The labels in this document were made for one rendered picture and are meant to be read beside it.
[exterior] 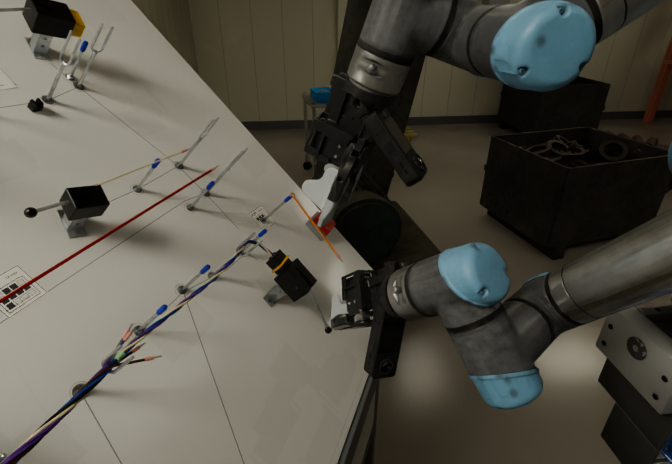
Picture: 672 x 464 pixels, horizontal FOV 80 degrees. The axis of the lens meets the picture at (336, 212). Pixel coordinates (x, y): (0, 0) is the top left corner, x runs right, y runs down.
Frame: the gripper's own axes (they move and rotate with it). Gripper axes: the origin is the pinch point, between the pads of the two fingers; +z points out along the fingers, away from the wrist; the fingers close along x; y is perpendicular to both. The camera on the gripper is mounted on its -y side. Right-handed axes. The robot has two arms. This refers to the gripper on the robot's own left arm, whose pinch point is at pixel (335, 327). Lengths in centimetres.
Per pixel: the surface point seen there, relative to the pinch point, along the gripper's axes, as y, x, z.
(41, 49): 47, 52, 5
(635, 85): 377, -637, 116
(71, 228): 13.6, 42.8, -0.4
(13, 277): 5.6, 47.5, -3.3
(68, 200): 15.3, 43.3, -6.6
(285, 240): 19.8, 4.6, 11.4
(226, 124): 49, 17, 15
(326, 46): 407, -186, 289
